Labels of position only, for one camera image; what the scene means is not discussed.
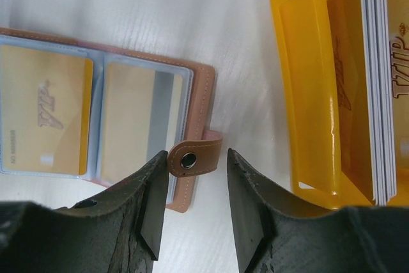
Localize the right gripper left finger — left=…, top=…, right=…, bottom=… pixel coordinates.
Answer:
left=1, top=151, right=169, bottom=272

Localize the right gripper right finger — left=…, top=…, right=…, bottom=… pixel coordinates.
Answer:
left=227, top=150, right=408, bottom=272

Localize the gold credit card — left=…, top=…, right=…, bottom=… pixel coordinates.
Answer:
left=99, top=63, right=189, bottom=184
left=1, top=44, right=93, bottom=176

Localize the tan leather card holder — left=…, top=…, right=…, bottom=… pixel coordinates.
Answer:
left=1, top=27, right=222, bottom=213

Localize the yellow plastic bin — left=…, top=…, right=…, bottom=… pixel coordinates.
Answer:
left=268, top=0, right=409, bottom=212

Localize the stack of striped cards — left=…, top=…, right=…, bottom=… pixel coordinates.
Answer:
left=327, top=0, right=408, bottom=206

